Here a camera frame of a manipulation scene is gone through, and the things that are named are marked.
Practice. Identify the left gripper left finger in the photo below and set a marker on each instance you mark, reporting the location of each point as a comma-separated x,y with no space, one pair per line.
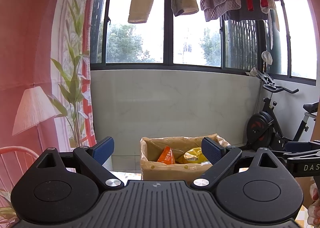
90,161

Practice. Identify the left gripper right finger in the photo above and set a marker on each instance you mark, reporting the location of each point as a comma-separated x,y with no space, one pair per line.
223,160

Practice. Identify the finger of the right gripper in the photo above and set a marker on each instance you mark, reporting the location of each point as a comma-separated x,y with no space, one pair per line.
286,155
297,146

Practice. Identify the yellow corn chips bag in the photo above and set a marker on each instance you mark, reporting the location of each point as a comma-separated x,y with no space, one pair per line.
194,156

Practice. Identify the person's right hand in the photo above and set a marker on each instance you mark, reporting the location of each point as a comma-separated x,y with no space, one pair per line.
314,208

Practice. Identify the black exercise bike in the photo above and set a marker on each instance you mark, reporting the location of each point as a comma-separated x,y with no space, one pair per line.
285,111

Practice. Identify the brown cardboard box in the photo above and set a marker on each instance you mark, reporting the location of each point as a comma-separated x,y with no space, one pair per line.
152,169

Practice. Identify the floral checkered tablecloth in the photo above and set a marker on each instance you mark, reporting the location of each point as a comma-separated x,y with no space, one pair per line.
301,219

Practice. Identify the orange chips bag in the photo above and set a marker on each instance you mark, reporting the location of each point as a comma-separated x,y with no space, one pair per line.
166,156

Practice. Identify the black window frame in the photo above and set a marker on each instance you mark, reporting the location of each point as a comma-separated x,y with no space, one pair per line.
166,42

